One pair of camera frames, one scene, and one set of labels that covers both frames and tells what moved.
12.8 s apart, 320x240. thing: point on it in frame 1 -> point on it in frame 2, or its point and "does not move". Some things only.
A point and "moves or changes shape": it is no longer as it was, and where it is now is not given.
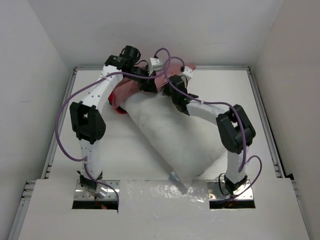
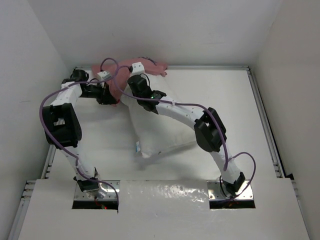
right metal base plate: x=215 y=194 does not move
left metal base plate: x=81 y=193 does not move
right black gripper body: x=167 y=90 -> x=144 y=75
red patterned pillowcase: x=130 y=85 moves or changes shape
